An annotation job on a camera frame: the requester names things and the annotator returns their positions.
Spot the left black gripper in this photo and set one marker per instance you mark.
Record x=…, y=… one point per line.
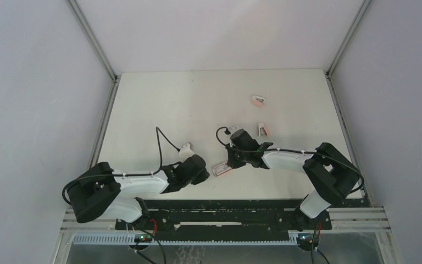
x=203, y=175

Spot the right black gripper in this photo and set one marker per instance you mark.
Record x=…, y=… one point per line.
x=232, y=162

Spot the red white staple box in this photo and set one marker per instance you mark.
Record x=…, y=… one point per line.
x=221, y=169

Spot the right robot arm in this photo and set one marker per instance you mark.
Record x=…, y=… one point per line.
x=332, y=175

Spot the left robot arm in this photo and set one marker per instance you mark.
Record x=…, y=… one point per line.
x=104, y=192

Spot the left circuit board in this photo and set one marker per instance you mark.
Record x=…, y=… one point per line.
x=142, y=238

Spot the circuit board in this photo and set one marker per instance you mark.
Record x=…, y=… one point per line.
x=142, y=238
x=306, y=239

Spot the right circuit board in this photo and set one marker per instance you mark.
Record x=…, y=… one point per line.
x=306, y=239

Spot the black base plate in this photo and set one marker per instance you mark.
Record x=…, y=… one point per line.
x=231, y=234

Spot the right corner aluminium post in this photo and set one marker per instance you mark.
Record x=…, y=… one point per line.
x=362, y=11

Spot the corner aluminium post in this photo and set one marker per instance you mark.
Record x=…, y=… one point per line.
x=93, y=41
x=362, y=11

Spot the aluminium rail frame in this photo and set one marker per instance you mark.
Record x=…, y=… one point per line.
x=334, y=220

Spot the left corner aluminium post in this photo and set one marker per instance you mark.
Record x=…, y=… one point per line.
x=93, y=41

